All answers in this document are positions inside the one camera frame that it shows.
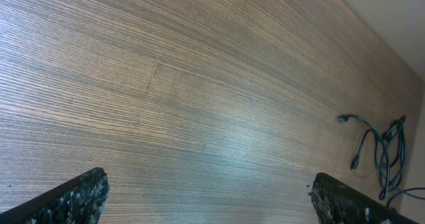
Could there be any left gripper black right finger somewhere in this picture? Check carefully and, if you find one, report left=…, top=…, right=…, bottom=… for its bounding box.
left=309, top=172, right=417, bottom=224

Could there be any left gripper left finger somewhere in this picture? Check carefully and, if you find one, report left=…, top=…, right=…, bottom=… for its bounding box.
left=1, top=167, right=110, bottom=224

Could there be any black usb cable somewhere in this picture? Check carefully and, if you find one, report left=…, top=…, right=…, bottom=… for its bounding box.
left=375, top=114, right=425, bottom=208
left=337, top=114, right=391, bottom=200
left=384, top=117, right=425, bottom=209

